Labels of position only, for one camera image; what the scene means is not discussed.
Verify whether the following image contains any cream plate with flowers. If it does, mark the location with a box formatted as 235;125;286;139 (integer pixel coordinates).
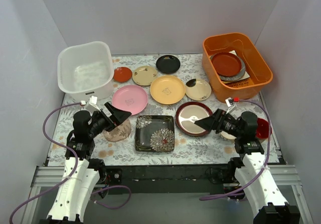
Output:
132;66;158;86

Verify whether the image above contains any red rimmed round plate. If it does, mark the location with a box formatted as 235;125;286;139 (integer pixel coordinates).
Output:
175;101;213;137

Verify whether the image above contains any brown glass bowl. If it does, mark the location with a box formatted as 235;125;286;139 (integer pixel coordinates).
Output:
102;119;131;142

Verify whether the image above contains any orange plastic bin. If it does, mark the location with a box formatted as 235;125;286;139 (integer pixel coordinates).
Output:
202;33;273;102

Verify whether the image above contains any large yellow round plate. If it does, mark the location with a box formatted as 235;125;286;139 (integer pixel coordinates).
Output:
150;75;186;105

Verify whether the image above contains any grey plate in orange bin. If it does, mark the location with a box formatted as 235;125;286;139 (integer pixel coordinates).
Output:
211;52;246;81

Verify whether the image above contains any black metal base rail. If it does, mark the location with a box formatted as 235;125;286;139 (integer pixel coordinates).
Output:
31;163;301;196

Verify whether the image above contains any black round plate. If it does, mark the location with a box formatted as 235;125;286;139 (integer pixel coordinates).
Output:
156;55;181;74

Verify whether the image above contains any red and black mug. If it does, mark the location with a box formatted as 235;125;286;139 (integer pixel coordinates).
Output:
256;118;271;143

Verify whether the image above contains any small red plate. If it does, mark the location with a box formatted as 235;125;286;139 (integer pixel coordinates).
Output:
113;67;132;83

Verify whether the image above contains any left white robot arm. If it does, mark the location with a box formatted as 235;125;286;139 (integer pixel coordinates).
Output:
39;102;131;223

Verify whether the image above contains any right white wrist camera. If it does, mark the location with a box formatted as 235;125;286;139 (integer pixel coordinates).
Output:
225;97;239;114

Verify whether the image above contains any pink round plate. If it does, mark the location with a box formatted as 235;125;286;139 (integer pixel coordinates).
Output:
112;85;148;116

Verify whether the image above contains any black square floral plate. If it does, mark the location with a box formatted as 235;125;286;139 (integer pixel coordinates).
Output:
134;115;175;153

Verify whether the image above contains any cream plate black patch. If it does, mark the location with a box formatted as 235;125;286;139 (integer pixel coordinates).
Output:
185;78;212;101

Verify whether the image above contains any red plate in orange bin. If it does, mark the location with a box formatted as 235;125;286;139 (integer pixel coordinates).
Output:
211;52;242;77

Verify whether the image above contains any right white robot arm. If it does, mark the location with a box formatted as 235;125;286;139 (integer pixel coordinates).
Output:
195;109;300;223

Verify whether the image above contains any floral table mat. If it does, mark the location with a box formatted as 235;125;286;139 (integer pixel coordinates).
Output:
48;54;266;166

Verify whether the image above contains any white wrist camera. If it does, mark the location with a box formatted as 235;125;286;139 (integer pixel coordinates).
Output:
225;97;239;114
80;95;100;113

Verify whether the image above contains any white plastic bin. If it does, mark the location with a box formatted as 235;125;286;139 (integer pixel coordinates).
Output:
57;41;114;101

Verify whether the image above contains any white small bowl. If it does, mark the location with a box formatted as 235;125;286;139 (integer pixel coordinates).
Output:
220;131;236;141

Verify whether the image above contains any square board in orange bin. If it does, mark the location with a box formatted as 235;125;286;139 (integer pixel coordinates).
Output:
220;50;250;86

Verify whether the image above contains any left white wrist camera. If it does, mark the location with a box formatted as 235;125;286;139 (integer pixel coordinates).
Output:
80;95;100;113

